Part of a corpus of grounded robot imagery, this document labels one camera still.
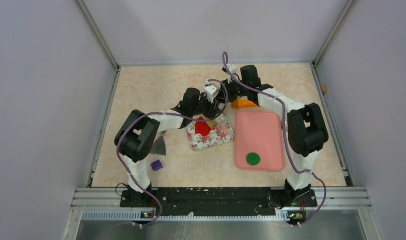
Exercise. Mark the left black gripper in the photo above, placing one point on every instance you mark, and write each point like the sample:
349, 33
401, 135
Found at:
212, 108

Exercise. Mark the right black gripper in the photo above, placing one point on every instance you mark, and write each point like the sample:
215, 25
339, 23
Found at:
228, 85

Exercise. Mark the red dough piece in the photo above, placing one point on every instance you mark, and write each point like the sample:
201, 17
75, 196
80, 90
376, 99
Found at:
201, 127

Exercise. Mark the wooden rolling pin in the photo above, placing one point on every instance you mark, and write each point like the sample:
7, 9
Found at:
211, 124

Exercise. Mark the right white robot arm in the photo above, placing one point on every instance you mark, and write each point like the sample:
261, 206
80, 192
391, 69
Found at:
303, 127

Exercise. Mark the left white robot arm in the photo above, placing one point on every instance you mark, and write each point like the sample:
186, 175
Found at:
135, 139

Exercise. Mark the green dough disc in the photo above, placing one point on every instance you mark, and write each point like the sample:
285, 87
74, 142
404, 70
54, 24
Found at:
253, 159

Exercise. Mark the orange toy carrot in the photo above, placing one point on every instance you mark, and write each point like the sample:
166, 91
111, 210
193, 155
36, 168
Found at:
242, 103

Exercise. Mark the floral rectangular tray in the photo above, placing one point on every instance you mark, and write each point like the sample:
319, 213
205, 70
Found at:
222, 134

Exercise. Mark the pink plastic tray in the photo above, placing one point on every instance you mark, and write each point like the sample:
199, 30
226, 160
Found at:
258, 131

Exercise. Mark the purple cube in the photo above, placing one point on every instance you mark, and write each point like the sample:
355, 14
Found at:
156, 165

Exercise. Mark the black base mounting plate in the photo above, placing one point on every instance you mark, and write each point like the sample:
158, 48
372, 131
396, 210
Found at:
217, 202

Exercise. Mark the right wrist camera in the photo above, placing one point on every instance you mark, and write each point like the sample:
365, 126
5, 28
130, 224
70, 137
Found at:
230, 70

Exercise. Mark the metal scraper wooden handle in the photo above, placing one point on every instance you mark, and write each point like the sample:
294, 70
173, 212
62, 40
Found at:
159, 147

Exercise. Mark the small brown wall clip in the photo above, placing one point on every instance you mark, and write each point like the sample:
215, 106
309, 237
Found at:
323, 88

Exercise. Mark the aluminium frame rail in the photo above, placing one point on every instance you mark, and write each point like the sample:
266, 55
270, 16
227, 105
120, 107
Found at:
104, 204

